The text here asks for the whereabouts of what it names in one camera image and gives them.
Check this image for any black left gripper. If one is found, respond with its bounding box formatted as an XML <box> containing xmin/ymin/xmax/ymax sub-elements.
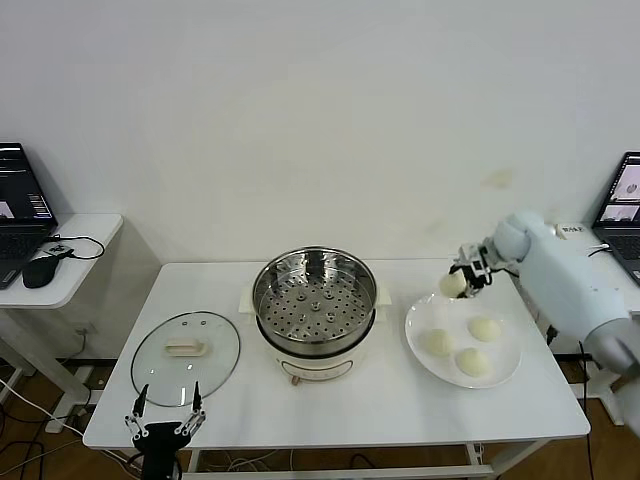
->
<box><xmin>124</xmin><ymin>381</ymin><xmax>208</xmax><ymax>480</ymax></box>

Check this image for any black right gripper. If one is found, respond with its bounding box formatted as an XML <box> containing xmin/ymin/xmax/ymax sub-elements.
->
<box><xmin>448</xmin><ymin>252</ymin><xmax>501</xmax><ymax>301</ymax></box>

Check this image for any white steamed baozi bun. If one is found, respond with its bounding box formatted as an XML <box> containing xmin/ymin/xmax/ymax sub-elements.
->
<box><xmin>438</xmin><ymin>272</ymin><xmax>467</xmax><ymax>297</ymax></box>
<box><xmin>454</xmin><ymin>348</ymin><xmax>494</xmax><ymax>377</ymax></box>
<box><xmin>468</xmin><ymin>316</ymin><xmax>501</xmax><ymax>344</ymax></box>
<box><xmin>422</xmin><ymin>328</ymin><xmax>457</xmax><ymax>358</ymax></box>

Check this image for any glass pot lid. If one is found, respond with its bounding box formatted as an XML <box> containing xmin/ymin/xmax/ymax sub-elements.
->
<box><xmin>130</xmin><ymin>310</ymin><xmax>242</xmax><ymax>409</ymax></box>

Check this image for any perforated steel steamer basket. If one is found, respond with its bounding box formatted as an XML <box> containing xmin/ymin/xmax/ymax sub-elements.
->
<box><xmin>251</xmin><ymin>245</ymin><xmax>379</xmax><ymax>354</ymax></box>

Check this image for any white round plate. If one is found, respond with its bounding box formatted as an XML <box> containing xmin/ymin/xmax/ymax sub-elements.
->
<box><xmin>404</xmin><ymin>291</ymin><xmax>522</xmax><ymax>390</ymax></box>

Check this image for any white power strip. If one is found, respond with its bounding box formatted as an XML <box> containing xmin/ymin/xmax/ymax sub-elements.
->
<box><xmin>43</xmin><ymin>417</ymin><xmax>84</xmax><ymax>435</ymax></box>

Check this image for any white side desk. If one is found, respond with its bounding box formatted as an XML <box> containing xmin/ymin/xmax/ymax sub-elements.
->
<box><xmin>552</xmin><ymin>222</ymin><xmax>640</xmax><ymax>427</ymax></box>
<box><xmin>0</xmin><ymin>214</ymin><xmax>125</xmax><ymax>401</ymax></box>

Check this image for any cream electric cooker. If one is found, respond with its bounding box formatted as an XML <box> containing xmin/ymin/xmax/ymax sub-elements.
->
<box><xmin>239</xmin><ymin>282</ymin><xmax>394</xmax><ymax>389</ymax></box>

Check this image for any black open laptop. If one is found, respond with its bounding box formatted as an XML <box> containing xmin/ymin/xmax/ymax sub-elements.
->
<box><xmin>0</xmin><ymin>143</ymin><xmax>60</xmax><ymax>291</ymax></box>
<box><xmin>590</xmin><ymin>152</ymin><xmax>640</xmax><ymax>290</ymax></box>

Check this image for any black computer mouse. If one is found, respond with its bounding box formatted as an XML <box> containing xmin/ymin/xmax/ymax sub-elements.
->
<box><xmin>22</xmin><ymin>255</ymin><xmax>62</xmax><ymax>290</ymax></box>

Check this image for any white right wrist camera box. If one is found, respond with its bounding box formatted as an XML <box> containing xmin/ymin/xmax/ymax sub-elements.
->
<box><xmin>458</xmin><ymin>241</ymin><xmax>490</xmax><ymax>262</ymax></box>

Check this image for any black cable with adapter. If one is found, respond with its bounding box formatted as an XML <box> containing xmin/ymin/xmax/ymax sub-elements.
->
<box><xmin>545</xmin><ymin>247</ymin><xmax>609</xmax><ymax>416</ymax></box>

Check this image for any white floor cable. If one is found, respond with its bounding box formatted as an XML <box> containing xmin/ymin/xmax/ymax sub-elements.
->
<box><xmin>0</xmin><ymin>378</ymin><xmax>84</xmax><ymax>437</ymax></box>

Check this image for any white table frame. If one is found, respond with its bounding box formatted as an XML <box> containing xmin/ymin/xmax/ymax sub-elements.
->
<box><xmin>187</xmin><ymin>442</ymin><xmax>551</xmax><ymax>480</ymax></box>

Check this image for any black hub cable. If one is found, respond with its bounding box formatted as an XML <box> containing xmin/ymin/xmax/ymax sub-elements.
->
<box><xmin>52</xmin><ymin>233</ymin><xmax>106</xmax><ymax>262</ymax></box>

